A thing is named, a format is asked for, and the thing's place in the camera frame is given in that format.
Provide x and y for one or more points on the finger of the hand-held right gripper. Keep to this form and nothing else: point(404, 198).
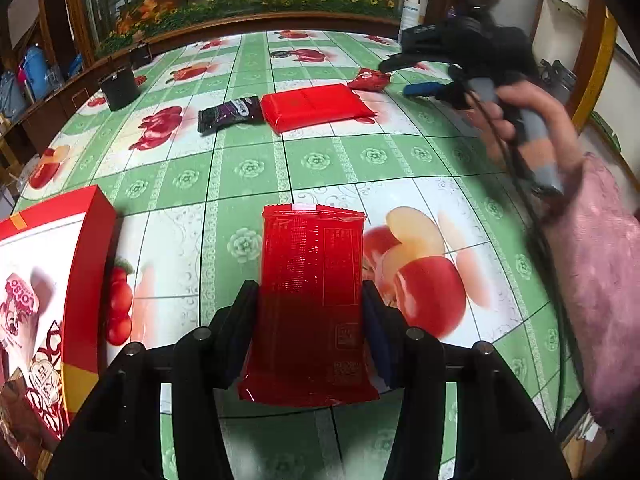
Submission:
point(402, 62)
point(425, 90)

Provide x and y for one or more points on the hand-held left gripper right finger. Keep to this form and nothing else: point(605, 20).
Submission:
point(380, 350)

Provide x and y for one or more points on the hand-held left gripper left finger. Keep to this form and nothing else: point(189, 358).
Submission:
point(240, 340)

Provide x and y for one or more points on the red floral snack packet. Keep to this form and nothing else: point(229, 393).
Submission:
point(369, 80)

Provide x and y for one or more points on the red gift box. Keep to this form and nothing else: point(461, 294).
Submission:
point(85, 270)

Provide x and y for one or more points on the red white snack packet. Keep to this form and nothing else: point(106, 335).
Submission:
point(45, 380)

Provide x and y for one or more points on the pink snack packet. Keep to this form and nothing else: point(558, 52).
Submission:
point(20, 305)

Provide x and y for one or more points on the person's right forearm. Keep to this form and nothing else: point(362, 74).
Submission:
point(600, 270)

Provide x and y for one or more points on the person's right hand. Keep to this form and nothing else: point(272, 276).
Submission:
point(542, 102)

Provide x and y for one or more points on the white spray bottle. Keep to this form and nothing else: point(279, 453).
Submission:
point(409, 10)

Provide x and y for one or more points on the small black round lid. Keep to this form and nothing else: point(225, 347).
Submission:
point(282, 54)

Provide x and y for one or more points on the green fruit print tablecloth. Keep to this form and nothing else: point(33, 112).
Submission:
point(320, 170)

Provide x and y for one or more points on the small black snack packet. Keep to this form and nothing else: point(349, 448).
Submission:
point(230, 112)

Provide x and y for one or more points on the tan snack packet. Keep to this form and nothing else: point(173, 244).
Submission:
point(20, 407)

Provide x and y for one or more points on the black cup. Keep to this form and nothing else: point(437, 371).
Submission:
point(120, 91)

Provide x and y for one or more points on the grey blue bag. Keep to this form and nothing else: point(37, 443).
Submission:
point(11, 95)

